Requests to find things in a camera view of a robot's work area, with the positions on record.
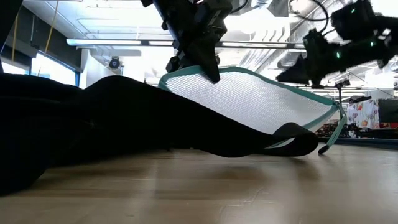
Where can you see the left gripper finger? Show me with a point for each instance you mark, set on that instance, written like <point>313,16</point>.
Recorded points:
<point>196,49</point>
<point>213,53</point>

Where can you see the floral patterned cloth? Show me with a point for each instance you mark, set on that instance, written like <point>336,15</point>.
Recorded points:
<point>363,113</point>

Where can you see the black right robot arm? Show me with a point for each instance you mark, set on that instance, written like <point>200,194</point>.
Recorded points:
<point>367,31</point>

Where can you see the white mesh pouch teal trim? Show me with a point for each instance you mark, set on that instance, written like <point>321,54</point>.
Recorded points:
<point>248,102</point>

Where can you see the dark ceiling panel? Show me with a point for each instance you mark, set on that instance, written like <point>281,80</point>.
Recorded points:
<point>278,7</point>

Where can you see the round black ceiling camera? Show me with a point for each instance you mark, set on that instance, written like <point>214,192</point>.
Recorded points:
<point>114,63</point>

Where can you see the long ceiling light bar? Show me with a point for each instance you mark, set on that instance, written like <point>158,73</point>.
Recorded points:
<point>109,42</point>

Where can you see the black light stand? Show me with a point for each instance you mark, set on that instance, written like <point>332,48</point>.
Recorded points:
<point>340,91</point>

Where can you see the black backpack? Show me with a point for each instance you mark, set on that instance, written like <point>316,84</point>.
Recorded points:
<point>93,124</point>

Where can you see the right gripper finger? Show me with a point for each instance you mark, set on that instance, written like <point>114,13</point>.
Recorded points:
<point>297,73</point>

